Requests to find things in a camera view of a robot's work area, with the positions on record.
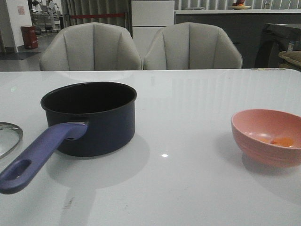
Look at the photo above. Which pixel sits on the glass lid with blue knob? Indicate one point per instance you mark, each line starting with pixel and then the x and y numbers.
pixel 10 136

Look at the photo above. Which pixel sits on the dark blue saucepan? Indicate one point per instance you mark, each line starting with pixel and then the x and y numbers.
pixel 84 120

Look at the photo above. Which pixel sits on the red barrier belt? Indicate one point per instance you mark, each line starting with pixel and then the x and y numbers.
pixel 97 16

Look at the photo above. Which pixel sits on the pink bowl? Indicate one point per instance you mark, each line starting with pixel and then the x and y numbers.
pixel 248 126

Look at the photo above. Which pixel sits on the beige curtain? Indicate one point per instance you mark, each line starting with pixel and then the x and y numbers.
pixel 94 7

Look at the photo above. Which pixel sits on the fruit plate on counter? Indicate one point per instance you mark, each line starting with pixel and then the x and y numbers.
pixel 239 5

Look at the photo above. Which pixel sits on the left beige chair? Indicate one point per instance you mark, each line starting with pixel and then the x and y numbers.
pixel 91 47

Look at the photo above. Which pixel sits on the white refrigerator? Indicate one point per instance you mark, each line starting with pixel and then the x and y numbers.
pixel 149 16

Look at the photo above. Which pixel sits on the beige chair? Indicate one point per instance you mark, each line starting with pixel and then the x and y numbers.
pixel 91 47
pixel 189 46

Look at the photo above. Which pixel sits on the orange ham slices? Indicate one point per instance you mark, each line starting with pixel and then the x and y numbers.
pixel 279 141

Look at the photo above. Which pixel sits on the right beige chair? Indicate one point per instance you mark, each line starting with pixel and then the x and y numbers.
pixel 189 46

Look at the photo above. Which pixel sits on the folded beige cushion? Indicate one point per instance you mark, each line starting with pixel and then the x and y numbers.
pixel 290 60

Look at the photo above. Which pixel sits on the grey counter cabinet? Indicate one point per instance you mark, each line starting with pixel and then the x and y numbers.
pixel 244 27

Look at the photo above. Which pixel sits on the dark washing machine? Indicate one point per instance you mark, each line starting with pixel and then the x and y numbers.
pixel 276 38

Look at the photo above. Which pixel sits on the red trash bin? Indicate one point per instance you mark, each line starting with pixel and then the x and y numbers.
pixel 29 37

